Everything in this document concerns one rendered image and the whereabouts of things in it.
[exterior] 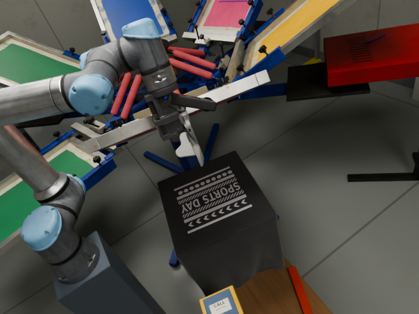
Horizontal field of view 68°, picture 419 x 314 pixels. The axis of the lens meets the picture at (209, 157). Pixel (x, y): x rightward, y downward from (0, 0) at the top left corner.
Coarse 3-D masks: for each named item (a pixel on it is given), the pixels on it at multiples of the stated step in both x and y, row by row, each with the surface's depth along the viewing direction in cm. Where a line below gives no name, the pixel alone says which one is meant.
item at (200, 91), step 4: (200, 88) 151; (204, 88) 151; (188, 92) 150; (192, 92) 150; (196, 92) 151; (200, 92) 151; (204, 92) 151; (196, 96) 151; (148, 108) 149; (140, 112) 148; (144, 112) 149; (148, 112) 149; (136, 116) 148; (140, 116) 149; (144, 116) 149
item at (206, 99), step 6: (174, 96) 74; (180, 96) 74; (186, 96) 76; (192, 96) 79; (174, 102) 74; (180, 102) 75; (186, 102) 75; (192, 102) 75; (198, 102) 76; (204, 102) 76; (210, 102) 76; (198, 108) 76; (204, 108) 76; (210, 108) 77
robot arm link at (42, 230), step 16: (48, 208) 92; (64, 208) 95; (32, 224) 89; (48, 224) 87; (64, 224) 92; (32, 240) 86; (48, 240) 87; (64, 240) 91; (48, 256) 90; (64, 256) 92
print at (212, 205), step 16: (208, 176) 155; (224, 176) 152; (176, 192) 152; (192, 192) 150; (208, 192) 147; (224, 192) 144; (240, 192) 142; (192, 208) 142; (208, 208) 140; (224, 208) 137; (240, 208) 135; (192, 224) 135; (208, 224) 133
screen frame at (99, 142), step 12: (264, 72) 94; (228, 84) 93; (240, 84) 94; (252, 84) 94; (204, 96) 93; (216, 96) 93; (228, 96) 93; (192, 108) 92; (144, 120) 91; (108, 132) 90; (120, 132) 91; (132, 132) 91; (84, 144) 90; (96, 144) 90; (108, 144) 91
